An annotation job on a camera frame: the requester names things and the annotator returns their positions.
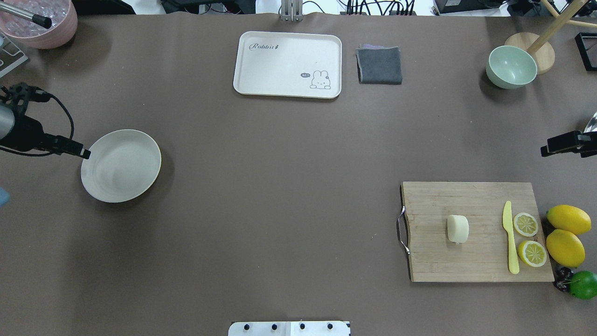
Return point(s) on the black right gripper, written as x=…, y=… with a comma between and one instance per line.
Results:
x=563, y=143

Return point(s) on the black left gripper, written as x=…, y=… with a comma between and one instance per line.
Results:
x=27, y=133

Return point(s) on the beige round plate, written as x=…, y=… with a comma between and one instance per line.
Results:
x=123, y=165

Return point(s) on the black tray with glasses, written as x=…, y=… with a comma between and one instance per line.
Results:
x=587, y=47

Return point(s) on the white steamed bun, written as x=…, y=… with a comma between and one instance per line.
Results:
x=457, y=228

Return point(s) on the cream rabbit tray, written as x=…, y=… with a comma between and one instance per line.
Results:
x=288, y=64

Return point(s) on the metal scoop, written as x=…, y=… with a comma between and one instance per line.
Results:
x=591, y=126

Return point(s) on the whole yellow lemon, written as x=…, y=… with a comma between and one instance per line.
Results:
x=565, y=248
x=569, y=218

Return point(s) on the wooden mug tree stand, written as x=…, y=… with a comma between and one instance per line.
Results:
x=538, y=46

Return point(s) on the lemon half slice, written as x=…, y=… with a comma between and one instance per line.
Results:
x=525, y=224
x=532, y=253

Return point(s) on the yellow plastic knife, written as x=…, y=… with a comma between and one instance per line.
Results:
x=507, y=224

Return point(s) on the mint green bowl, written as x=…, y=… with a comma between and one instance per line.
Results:
x=509, y=67

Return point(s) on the white cup rack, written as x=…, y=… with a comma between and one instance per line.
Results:
x=11, y=56

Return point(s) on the steel muddler tool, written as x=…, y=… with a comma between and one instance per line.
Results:
x=37, y=19

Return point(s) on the green lime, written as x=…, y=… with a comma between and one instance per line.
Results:
x=583, y=285

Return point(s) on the bamboo cutting board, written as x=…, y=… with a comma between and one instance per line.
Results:
x=484, y=256

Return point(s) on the grey folded cloth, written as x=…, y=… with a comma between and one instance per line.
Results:
x=379, y=65

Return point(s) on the aluminium frame post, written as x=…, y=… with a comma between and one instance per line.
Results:
x=291, y=10

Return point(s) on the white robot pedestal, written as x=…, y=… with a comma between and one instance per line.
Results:
x=290, y=328

